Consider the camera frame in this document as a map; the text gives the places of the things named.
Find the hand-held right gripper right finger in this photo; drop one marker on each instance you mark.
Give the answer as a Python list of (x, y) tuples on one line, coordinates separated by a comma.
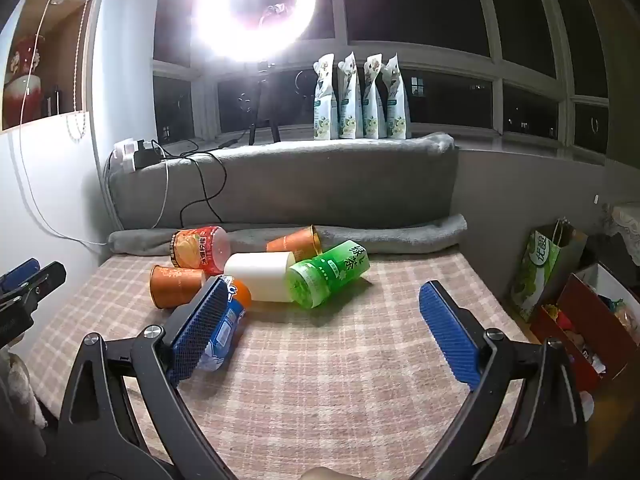
[(450, 340)]

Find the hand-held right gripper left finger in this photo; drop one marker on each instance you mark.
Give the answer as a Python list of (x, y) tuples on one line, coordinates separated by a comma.
[(200, 330)]

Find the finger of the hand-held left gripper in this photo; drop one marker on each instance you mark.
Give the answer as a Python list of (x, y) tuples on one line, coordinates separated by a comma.
[(45, 280), (20, 271)]

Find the orange paper cup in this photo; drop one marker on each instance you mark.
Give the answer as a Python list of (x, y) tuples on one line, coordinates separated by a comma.
[(292, 242), (175, 285)]

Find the white cup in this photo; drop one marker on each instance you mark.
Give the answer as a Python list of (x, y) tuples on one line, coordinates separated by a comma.
[(257, 275)]

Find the red snack cup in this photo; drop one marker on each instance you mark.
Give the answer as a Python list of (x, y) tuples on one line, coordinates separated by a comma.
[(200, 250)]

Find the white fluffy cloth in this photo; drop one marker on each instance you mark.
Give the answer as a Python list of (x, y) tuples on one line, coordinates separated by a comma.
[(25, 390)]

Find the green shopping bag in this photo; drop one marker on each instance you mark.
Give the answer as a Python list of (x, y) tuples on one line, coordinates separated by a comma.
[(540, 270)]

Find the rolled grey blanket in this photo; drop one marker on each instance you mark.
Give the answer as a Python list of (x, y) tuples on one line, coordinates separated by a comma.
[(400, 237)]

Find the red cardboard box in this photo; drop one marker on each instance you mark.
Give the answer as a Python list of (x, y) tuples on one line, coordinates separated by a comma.
[(575, 310)]

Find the plaid mat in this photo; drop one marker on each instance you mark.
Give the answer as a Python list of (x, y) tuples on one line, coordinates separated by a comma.
[(320, 385)]

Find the green tea bottle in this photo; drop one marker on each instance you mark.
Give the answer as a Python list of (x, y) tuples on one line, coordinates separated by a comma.
[(325, 275)]

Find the white power strip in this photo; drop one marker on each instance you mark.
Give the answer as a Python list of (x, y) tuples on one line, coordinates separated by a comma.
[(125, 155)]

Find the black power adapter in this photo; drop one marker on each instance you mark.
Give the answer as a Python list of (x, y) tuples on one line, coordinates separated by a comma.
[(147, 156)]

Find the red white vase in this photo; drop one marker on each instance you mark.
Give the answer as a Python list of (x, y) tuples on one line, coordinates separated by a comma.
[(22, 85)]

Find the white lace cloth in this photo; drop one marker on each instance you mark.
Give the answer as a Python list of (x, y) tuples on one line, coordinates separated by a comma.
[(625, 220)]

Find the black tripod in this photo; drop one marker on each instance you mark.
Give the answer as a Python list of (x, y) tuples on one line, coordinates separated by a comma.
[(263, 105)]

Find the white green pouch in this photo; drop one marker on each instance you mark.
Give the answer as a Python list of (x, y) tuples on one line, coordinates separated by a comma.
[(397, 105), (324, 105), (349, 105), (374, 105)]

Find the wooden shelf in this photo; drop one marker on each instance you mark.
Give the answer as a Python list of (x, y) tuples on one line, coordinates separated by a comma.
[(50, 25)]

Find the white window frame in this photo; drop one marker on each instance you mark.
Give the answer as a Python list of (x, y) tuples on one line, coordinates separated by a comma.
[(492, 35)]

